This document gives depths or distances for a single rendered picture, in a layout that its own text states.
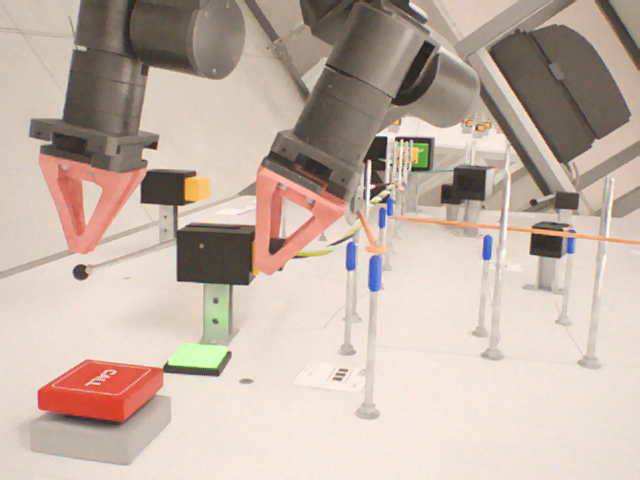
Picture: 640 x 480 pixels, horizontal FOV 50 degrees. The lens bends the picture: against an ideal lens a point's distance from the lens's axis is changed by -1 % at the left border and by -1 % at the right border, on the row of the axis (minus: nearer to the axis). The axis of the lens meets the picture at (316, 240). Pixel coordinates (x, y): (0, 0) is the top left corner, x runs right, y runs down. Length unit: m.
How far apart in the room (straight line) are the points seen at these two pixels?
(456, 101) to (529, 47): 1.03
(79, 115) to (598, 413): 0.41
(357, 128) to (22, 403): 0.28
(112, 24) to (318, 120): 0.16
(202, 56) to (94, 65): 0.09
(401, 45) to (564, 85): 1.11
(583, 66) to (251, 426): 1.29
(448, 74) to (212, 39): 0.18
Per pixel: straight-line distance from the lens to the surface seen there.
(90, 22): 0.54
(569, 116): 1.59
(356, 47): 0.50
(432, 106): 0.55
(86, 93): 0.54
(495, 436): 0.43
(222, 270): 0.53
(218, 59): 0.50
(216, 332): 0.55
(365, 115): 0.50
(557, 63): 1.59
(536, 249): 0.76
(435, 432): 0.42
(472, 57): 1.50
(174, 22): 0.49
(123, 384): 0.39
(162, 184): 0.93
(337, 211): 0.48
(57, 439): 0.39
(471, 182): 1.10
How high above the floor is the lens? 1.35
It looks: 15 degrees down
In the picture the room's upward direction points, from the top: 57 degrees clockwise
